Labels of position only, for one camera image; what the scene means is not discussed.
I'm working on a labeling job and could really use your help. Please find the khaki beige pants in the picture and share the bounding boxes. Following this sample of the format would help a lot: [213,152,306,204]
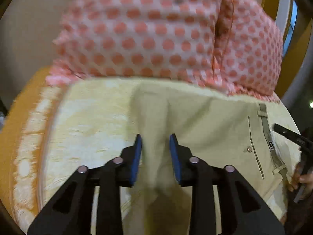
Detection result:
[90,82,292,235]

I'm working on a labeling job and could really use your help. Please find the person's right hand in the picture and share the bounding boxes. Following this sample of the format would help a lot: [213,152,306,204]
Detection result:
[288,162,312,200]

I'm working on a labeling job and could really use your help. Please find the yellow patterned bed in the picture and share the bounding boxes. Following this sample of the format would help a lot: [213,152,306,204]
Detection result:
[12,78,287,231]

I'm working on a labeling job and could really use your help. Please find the upper pink polka-dot pillow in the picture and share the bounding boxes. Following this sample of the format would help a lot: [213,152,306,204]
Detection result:
[214,0,283,102]

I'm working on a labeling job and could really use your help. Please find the pink polka-dot pillow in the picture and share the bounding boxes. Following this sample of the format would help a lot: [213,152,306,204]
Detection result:
[46,0,228,90]
[214,0,283,102]

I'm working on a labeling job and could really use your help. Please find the blue window with grid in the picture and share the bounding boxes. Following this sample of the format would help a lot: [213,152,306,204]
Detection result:
[283,0,298,57]

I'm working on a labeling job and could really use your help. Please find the lower pink polka-dot pillow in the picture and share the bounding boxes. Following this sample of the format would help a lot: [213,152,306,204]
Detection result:
[46,0,228,90]

